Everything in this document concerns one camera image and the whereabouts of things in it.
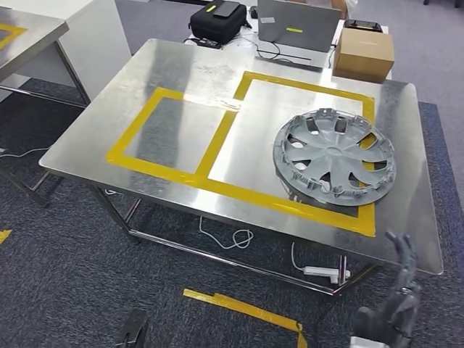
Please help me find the brown cardboard box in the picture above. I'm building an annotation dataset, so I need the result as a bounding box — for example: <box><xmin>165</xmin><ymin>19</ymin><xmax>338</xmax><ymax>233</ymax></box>
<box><xmin>333</xmin><ymin>27</ymin><xmax>395</xmax><ymax>83</ymax></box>

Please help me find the grey plastic wheel hubcap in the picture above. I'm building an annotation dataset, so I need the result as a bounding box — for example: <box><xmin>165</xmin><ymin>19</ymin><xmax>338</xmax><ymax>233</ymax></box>
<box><xmin>272</xmin><ymin>107</ymin><xmax>397</xmax><ymax>207</ymax></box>

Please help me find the steel workbench table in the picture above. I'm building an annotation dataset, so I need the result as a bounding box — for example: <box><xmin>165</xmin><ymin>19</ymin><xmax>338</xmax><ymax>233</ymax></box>
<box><xmin>38</xmin><ymin>38</ymin><xmax>445</xmax><ymax>297</ymax></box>

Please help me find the long white power strip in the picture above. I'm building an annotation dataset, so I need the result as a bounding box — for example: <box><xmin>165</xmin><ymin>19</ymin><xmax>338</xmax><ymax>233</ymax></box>
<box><xmin>304</xmin><ymin>265</ymin><xmax>352</xmax><ymax>283</ymax></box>

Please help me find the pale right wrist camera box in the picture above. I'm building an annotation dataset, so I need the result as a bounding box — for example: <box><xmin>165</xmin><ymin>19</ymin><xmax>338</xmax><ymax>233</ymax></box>
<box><xmin>349</xmin><ymin>336</ymin><xmax>390</xmax><ymax>348</ymax></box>

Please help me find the black power brick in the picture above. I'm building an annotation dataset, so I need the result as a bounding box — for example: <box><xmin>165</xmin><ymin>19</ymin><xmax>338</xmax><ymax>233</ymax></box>
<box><xmin>197</xmin><ymin>37</ymin><xmax>223</xmax><ymax>50</ymax></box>

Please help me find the grey laptop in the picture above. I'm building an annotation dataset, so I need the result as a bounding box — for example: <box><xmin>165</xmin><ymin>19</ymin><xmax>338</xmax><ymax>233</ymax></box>
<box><xmin>254</xmin><ymin>0</ymin><xmax>343</xmax><ymax>73</ymax></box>

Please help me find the steel side table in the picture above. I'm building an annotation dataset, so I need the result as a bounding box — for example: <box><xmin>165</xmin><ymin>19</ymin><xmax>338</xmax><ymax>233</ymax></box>
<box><xmin>0</xmin><ymin>7</ymin><xmax>91</xmax><ymax>208</ymax></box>

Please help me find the white desk with electronics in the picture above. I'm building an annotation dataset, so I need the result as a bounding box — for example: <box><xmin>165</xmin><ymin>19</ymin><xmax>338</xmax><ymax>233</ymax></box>
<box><xmin>184</xmin><ymin>14</ymin><xmax>392</xmax><ymax>80</ymax></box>

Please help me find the thin white cable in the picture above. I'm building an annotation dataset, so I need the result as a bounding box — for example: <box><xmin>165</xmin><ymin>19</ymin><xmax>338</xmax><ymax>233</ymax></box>
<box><xmin>0</xmin><ymin>146</ymin><xmax>51</xmax><ymax>160</ymax></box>

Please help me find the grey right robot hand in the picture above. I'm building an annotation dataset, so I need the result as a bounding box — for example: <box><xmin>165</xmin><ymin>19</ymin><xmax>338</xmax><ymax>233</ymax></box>
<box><xmin>352</xmin><ymin>230</ymin><xmax>422</xmax><ymax>348</ymax></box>

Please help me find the dark grey flat pad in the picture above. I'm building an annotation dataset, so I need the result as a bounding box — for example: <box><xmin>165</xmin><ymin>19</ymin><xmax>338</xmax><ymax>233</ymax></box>
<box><xmin>213</xmin><ymin>1</ymin><xmax>241</xmax><ymax>19</ymax></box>

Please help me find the black zip bag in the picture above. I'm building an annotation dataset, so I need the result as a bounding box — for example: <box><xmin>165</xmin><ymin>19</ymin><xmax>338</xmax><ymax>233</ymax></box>
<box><xmin>189</xmin><ymin>0</ymin><xmax>248</xmax><ymax>45</ymax></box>

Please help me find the black flat device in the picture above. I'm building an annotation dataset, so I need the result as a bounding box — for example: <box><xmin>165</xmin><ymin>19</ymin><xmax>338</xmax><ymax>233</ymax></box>
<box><xmin>343</xmin><ymin>19</ymin><xmax>383</xmax><ymax>33</ymax></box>

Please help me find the white looped cable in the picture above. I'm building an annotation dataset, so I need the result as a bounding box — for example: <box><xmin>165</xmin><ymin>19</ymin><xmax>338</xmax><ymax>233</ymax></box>
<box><xmin>198</xmin><ymin>216</ymin><xmax>254</xmax><ymax>251</ymax></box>

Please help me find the black laptop cable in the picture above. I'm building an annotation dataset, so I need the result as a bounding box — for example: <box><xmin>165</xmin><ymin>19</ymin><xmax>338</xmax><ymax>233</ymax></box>
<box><xmin>249</xmin><ymin>39</ymin><xmax>313</xmax><ymax>65</ymax></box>

